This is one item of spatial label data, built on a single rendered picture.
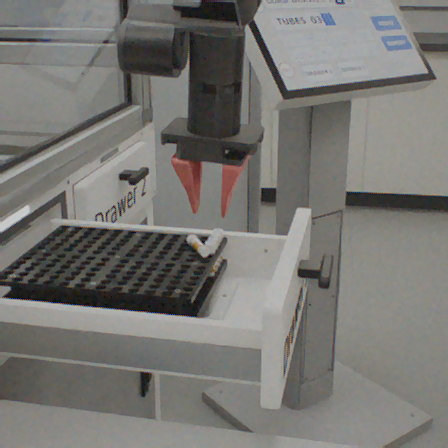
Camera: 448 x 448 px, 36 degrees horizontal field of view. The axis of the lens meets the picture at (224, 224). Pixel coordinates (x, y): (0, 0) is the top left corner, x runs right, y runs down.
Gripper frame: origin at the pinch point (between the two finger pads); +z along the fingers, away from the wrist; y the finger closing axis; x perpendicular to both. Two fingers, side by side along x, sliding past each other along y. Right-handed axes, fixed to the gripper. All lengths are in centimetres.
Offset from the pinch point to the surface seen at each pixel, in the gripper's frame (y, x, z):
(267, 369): 10.1, -17.9, 7.4
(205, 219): -36, 153, 74
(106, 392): -22, 20, 47
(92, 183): -21.3, 16.5, 6.2
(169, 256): -4.2, -1.9, 6.1
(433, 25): 49, 362, 27
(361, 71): 14, 95, 3
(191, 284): 0.1, -7.9, 5.7
